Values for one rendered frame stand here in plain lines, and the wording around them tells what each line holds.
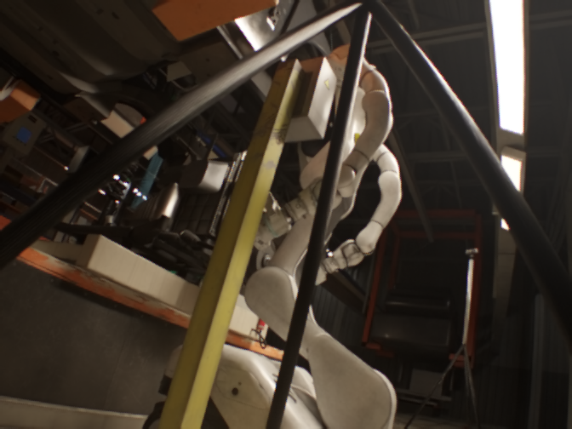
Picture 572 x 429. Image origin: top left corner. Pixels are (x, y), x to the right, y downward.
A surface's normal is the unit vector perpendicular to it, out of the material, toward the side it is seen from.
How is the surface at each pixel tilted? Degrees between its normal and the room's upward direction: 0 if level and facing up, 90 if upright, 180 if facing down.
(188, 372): 90
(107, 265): 90
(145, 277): 90
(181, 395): 90
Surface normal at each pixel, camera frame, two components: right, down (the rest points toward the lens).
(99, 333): 0.84, 0.00
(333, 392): -0.32, -0.46
